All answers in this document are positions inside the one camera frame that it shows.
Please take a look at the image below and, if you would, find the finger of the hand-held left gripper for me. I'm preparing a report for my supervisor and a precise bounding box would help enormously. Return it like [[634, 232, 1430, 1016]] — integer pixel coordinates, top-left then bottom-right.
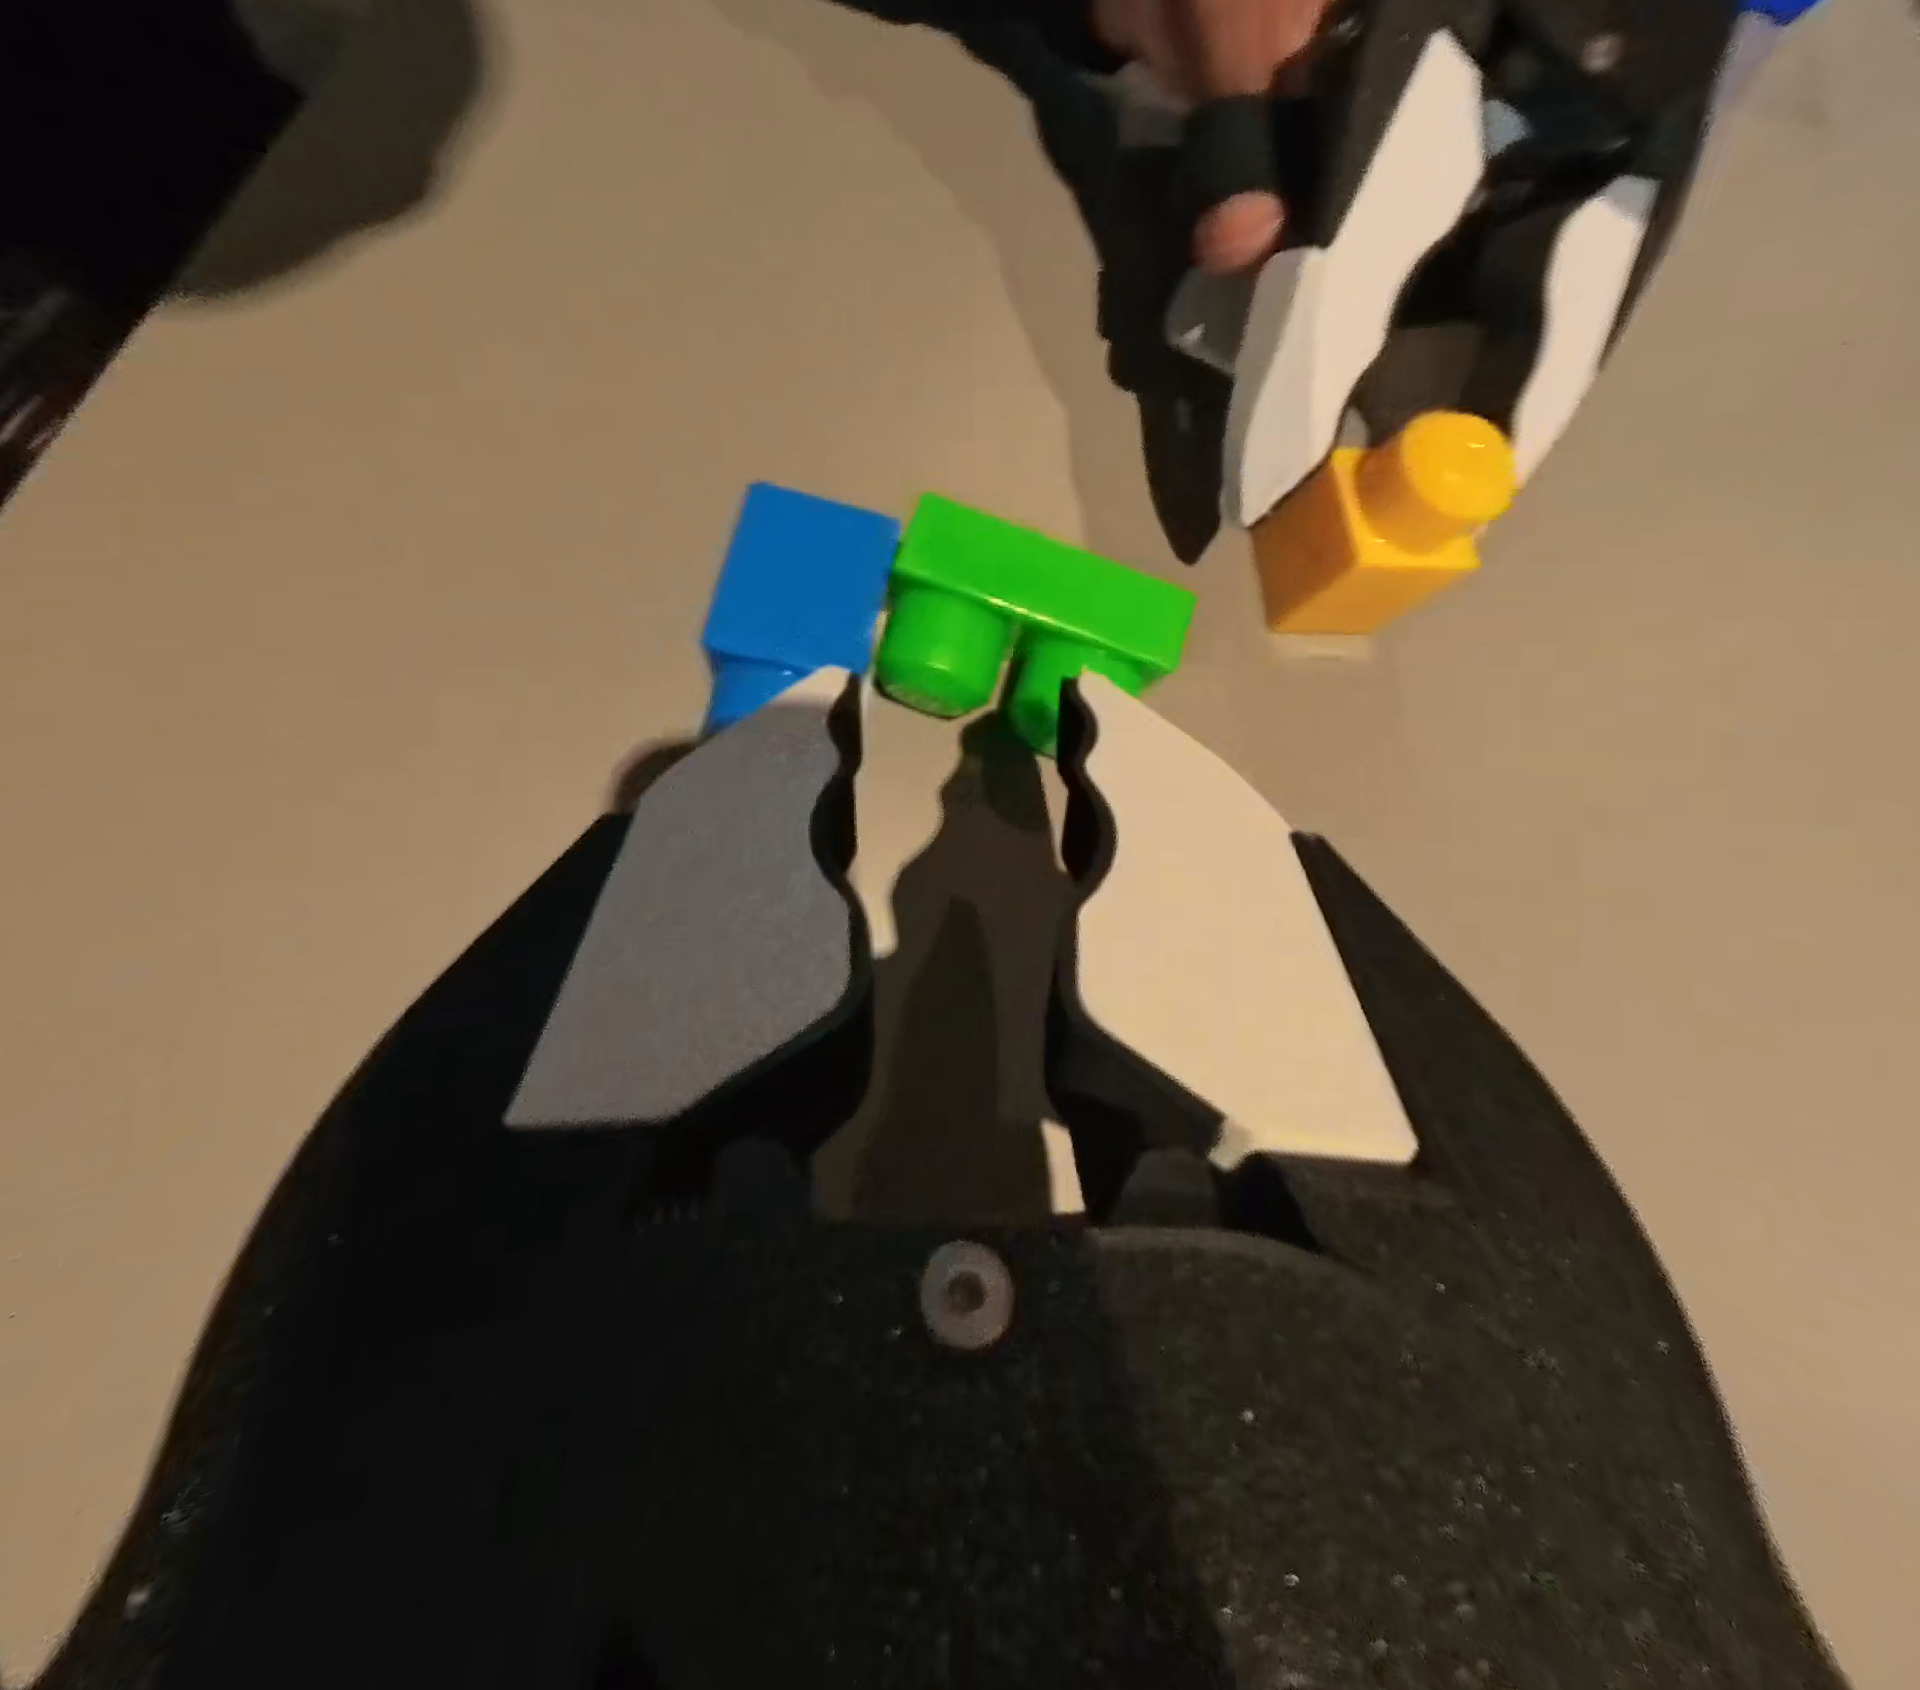
[[1503, 174, 1660, 480], [1219, 28, 1498, 530]]

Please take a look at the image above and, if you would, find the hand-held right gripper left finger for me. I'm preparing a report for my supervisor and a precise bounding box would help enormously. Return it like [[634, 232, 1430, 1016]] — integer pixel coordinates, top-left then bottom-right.
[[500, 667, 881, 1215]]

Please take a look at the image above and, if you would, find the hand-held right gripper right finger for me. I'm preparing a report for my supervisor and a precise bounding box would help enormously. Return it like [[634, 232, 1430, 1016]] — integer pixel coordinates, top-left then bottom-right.
[[1052, 674, 1422, 1222]]

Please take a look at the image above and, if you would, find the yellow building block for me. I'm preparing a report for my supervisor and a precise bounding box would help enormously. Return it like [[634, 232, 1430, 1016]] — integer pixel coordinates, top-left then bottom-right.
[[1250, 409, 1522, 640]]

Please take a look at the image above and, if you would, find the blue building block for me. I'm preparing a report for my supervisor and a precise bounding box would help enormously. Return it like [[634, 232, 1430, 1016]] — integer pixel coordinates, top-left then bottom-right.
[[698, 482, 906, 735]]

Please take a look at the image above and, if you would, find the green building block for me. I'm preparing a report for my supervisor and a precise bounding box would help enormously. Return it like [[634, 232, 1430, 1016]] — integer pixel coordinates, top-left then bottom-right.
[[869, 494, 1198, 757]]

